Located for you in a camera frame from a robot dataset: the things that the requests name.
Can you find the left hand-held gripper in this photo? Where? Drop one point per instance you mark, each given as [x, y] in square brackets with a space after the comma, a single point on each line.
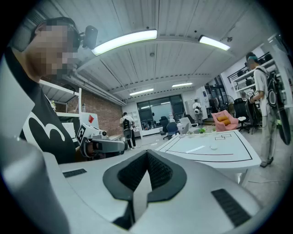
[84, 134]

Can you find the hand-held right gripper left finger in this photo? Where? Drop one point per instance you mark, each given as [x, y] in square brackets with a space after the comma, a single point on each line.
[91, 182]

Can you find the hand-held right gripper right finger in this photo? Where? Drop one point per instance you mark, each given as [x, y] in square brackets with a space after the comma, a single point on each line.
[206, 178]

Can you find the person's left forearm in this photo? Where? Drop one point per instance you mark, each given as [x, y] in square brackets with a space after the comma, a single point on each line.
[78, 154]

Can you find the person's left hand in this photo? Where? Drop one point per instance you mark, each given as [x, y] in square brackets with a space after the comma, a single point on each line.
[92, 149]

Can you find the black white backpack unit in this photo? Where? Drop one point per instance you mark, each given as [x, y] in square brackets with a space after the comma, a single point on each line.
[273, 96]
[127, 128]

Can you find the white box red label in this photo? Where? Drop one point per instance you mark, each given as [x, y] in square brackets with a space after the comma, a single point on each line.
[87, 123]

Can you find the white bookshelf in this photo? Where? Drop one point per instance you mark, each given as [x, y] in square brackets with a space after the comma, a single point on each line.
[137, 118]

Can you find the variegated potted plant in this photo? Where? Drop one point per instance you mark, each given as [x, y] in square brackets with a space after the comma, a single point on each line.
[190, 133]

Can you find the leafy green potted plant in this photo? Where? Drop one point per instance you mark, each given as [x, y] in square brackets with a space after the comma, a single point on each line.
[202, 130]

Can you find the small grassy potted plant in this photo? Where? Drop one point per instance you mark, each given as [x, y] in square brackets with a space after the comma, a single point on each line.
[213, 130]

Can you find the white metal shelf rack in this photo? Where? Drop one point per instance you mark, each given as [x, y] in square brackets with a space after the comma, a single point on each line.
[68, 113]

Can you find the black office chair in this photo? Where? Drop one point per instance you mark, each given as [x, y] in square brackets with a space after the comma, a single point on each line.
[163, 121]
[240, 109]

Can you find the dark glass window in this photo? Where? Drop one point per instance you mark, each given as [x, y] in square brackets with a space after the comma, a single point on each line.
[158, 109]

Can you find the pink armchair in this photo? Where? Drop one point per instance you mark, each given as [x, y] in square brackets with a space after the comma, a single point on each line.
[232, 125]

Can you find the orange cushion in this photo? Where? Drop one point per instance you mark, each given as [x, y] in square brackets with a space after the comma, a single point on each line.
[224, 122]
[222, 118]

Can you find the blue chair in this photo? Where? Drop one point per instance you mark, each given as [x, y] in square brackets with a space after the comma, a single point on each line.
[171, 128]

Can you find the white office chair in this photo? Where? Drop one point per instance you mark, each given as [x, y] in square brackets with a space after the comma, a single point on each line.
[184, 121]

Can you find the ceiling tube light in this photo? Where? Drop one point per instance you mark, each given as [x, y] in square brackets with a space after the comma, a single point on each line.
[126, 41]
[142, 92]
[182, 85]
[214, 43]

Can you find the white display stand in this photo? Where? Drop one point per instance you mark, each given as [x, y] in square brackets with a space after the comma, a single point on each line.
[171, 117]

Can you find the black standing fan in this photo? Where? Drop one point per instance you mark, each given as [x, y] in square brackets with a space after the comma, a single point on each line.
[229, 100]

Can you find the person's black printed T-shirt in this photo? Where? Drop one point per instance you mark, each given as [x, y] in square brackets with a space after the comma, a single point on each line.
[39, 98]

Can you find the row of black cases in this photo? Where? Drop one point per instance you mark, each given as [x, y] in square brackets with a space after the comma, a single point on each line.
[240, 73]

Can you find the person's head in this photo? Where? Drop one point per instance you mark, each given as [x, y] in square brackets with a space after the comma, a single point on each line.
[50, 52]

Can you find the white shelving unit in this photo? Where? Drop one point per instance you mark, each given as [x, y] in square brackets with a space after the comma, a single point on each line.
[286, 68]

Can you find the black head camera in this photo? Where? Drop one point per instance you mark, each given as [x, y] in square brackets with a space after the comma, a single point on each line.
[90, 36]

